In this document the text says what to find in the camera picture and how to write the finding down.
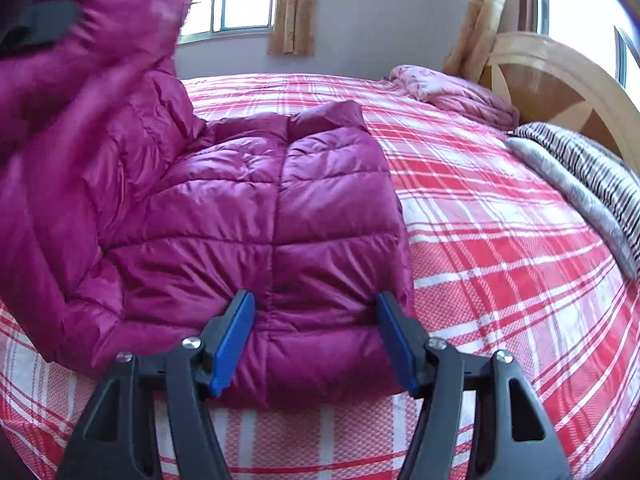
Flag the wooden bed headboard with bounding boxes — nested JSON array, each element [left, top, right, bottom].
[[477, 31, 640, 171]]

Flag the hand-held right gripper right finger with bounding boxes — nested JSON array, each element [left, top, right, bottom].
[[375, 291, 571, 480]]

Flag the grey patterned pillow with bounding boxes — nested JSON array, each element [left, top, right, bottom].
[[505, 137, 640, 278]]

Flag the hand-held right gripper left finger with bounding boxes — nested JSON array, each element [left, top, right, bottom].
[[56, 290, 256, 480]]

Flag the beige patterned curtain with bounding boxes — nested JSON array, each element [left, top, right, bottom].
[[442, 0, 516, 78], [267, 0, 318, 57]]

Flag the striped pillow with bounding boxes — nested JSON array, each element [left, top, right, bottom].
[[510, 121, 640, 246]]

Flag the red plaid bed sheet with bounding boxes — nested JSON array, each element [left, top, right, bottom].
[[0, 72, 640, 480]]

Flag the narrow window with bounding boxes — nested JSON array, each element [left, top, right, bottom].
[[525, 0, 636, 91]]

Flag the pink floral quilt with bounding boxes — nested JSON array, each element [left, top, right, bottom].
[[389, 64, 521, 131]]

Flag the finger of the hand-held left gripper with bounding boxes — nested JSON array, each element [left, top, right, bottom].
[[0, 4, 82, 58]]

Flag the magenta quilted down jacket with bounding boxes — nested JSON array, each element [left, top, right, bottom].
[[0, 0, 416, 411]]

